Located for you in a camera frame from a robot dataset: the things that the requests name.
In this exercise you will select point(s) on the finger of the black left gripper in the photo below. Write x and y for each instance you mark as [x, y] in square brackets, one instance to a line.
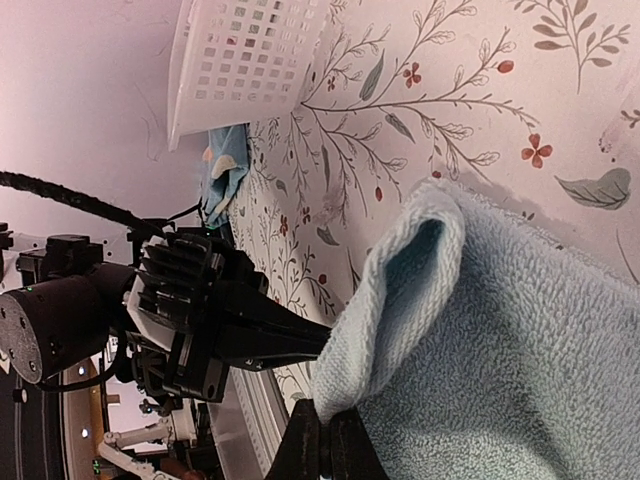
[261, 312]
[266, 357]

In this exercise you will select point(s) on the white plastic mesh basket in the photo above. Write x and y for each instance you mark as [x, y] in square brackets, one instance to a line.
[237, 62]

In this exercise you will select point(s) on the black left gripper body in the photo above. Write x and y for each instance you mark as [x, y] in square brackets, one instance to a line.
[172, 305]

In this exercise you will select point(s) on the floral patterned table mat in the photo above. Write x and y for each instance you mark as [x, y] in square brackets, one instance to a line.
[533, 105]

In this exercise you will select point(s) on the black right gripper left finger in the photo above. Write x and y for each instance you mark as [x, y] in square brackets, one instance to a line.
[298, 456]

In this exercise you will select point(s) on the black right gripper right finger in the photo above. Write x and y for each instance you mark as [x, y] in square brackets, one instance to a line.
[348, 450]

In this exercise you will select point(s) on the light blue towel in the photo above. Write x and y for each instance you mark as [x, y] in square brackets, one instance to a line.
[474, 348]

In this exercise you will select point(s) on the aluminium front rail frame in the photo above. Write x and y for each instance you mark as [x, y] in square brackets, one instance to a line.
[248, 425]

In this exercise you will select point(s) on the blue cartoon print towel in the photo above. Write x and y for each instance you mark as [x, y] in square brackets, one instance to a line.
[226, 162]

